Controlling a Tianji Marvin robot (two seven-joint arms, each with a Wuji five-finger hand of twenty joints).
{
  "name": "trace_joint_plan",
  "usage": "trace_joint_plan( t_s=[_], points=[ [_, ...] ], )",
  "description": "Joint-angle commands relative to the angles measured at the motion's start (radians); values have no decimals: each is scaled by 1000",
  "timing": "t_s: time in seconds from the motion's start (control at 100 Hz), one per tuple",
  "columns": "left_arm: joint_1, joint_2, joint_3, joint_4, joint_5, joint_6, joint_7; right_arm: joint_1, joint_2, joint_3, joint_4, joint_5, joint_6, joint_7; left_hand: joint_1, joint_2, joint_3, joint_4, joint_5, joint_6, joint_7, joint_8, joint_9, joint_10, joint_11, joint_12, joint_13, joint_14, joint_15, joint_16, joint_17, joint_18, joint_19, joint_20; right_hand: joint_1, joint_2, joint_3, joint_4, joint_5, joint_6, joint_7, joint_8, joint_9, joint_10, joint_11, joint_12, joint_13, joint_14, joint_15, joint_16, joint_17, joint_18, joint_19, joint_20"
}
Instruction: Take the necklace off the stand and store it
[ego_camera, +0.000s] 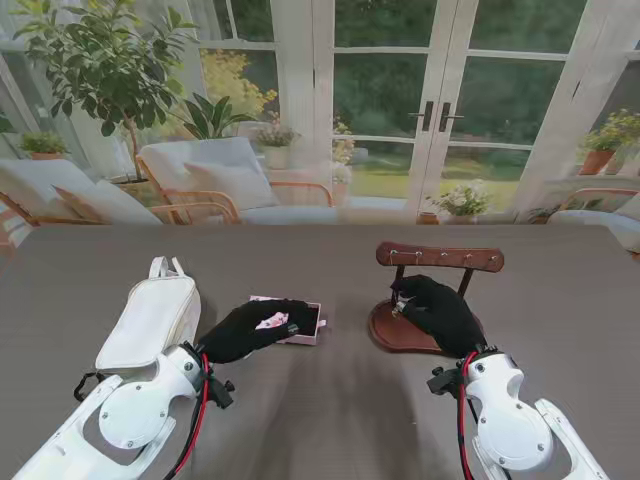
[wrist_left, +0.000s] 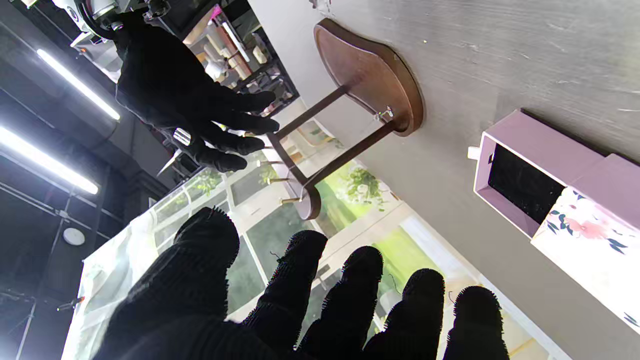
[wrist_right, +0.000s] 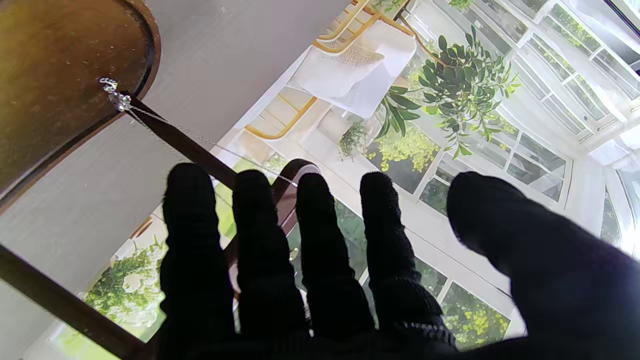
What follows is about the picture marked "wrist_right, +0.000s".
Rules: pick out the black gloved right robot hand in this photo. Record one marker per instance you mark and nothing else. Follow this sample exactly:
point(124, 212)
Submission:
point(320, 300)

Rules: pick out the printed sunroom backdrop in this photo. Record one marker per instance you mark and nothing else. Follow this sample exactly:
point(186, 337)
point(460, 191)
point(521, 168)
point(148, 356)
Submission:
point(450, 75)

